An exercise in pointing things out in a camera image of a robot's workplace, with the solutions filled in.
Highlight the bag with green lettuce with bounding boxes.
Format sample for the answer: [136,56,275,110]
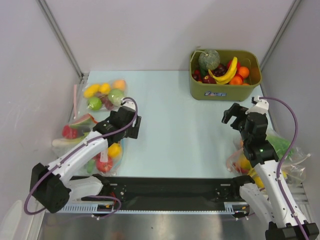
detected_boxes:
[266,129,311,174]

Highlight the orange fruit in bin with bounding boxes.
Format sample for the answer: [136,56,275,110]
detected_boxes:
[237,66,250,79]
[229,75,243,86]

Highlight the olive green plastic bin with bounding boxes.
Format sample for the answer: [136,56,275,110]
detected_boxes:
[189,49,262,102]

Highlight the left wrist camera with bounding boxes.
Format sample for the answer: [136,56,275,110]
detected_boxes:
[120,98,137,111]

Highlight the pink zip bag with fruit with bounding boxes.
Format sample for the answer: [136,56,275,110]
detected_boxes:
[73,78,128,118]

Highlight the yellow banana bunch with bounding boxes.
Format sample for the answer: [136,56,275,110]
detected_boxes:
[208,57,238,85]

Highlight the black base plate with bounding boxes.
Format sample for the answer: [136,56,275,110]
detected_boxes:
[99,176,243,212]

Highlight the green apple in bag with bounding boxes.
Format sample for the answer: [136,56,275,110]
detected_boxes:
[87,96,102,111]

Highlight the green netted melon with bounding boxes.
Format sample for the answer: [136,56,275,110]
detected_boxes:
[198,49,221,71]

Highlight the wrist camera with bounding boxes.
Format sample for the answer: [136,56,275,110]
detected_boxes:
[247,95,269,115]
[120,98,137,111]

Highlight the pink zip bag yellow fruit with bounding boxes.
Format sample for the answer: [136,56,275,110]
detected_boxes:
[226,140,264,189]

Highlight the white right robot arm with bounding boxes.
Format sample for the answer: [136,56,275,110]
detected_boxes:
[222,100,320,240]

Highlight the blue zip top bag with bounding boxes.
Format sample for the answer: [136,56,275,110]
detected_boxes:
[80,140,124,177]

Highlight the red apple from bag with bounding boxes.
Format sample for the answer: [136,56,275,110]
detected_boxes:
[95,158,114,173]

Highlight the white radish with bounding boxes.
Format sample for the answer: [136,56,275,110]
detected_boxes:
[52,138,82,148]

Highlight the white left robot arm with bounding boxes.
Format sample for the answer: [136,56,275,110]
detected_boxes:
[24,103,141,215]

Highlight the yellow lemon from bag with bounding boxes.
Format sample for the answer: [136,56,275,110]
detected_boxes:
[107,143,123,158]

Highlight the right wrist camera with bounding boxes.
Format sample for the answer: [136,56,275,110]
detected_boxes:
[247,95,269,115]

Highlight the dark purple grapes in bin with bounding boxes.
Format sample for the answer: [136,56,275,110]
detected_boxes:
[212,63,228,77]

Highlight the red bell pepper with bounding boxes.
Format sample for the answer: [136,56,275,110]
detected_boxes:
[61,125,78,140]

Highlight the dark red apple in bin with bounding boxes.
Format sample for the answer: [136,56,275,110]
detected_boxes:
[202,75,216,84]

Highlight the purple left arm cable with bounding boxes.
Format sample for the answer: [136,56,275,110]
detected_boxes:
[23,96,139,220]

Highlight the watermelon slice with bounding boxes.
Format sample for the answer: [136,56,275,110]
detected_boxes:
[68,113,98,129]

